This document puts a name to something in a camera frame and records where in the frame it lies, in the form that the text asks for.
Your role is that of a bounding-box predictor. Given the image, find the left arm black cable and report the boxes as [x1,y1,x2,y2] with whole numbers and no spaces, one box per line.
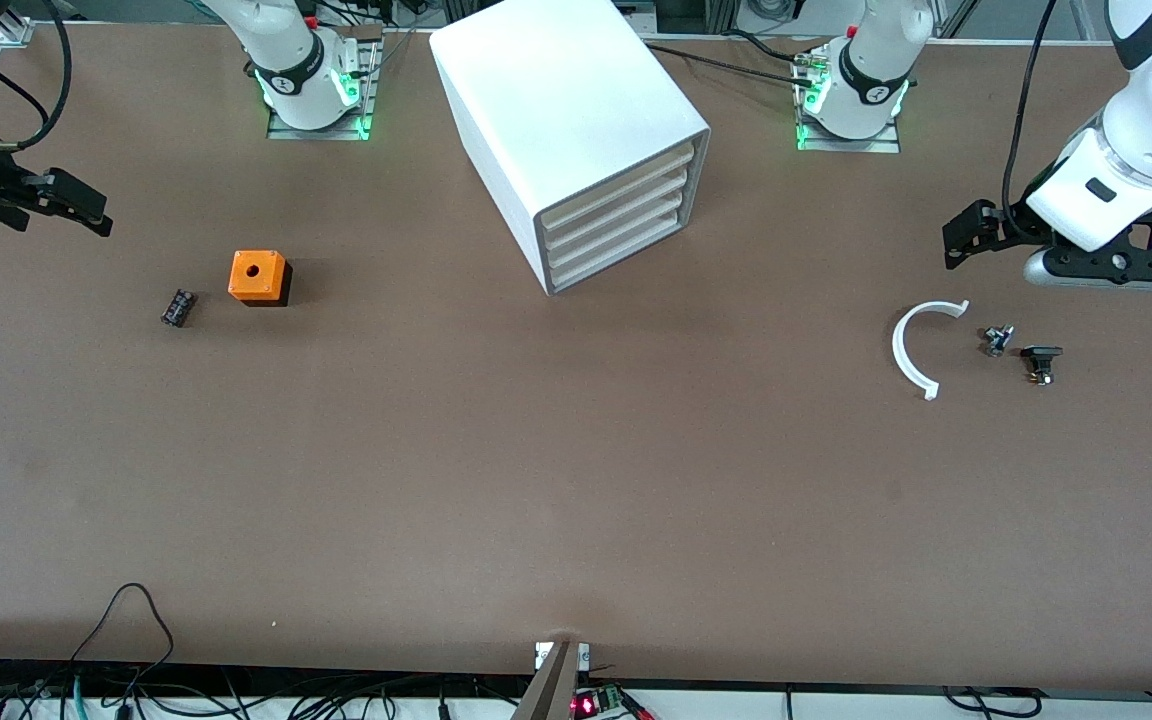
[1000,0,1059,226]

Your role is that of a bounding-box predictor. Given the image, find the short black cable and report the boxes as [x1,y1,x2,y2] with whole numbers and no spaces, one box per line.
[941,685,1042,719]

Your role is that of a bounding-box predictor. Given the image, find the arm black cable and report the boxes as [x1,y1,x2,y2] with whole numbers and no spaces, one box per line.
[1000,0,1059,226]
[0,0,74,153]

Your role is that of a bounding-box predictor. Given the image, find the white curved plastic arc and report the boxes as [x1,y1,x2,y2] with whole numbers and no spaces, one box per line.
[892,300,971,401]

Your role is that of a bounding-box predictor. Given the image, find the circuit board with red light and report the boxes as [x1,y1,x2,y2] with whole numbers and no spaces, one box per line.
[571,685,653,720]

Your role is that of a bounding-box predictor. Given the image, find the tangled black cable bundle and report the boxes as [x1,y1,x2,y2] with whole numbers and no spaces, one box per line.
[0,658,537,720]

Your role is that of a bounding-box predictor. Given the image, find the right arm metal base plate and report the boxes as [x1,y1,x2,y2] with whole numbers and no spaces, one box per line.
[266,25,382,141]

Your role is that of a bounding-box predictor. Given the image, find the thin black table cable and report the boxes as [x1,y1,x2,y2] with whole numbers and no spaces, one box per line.
[642,40,825,83]

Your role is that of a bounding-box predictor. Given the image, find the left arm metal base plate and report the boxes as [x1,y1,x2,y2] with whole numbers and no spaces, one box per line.
[794,45,902,154]

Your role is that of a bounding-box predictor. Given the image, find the small black clamp part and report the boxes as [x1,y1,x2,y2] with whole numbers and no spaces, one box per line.
[1020,345,1064,387]

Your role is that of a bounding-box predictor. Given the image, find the looped black cable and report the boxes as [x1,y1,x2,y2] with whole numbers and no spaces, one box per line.
[66,583,177,720]

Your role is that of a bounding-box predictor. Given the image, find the grey camera stand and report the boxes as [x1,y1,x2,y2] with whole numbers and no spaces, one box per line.
[511,640,592,720]

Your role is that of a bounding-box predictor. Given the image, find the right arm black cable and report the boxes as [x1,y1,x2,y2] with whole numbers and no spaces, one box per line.
[0,0,74,153]

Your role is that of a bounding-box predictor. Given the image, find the orange box with hole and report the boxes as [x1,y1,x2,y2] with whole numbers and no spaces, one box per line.
[228,250,293,308]

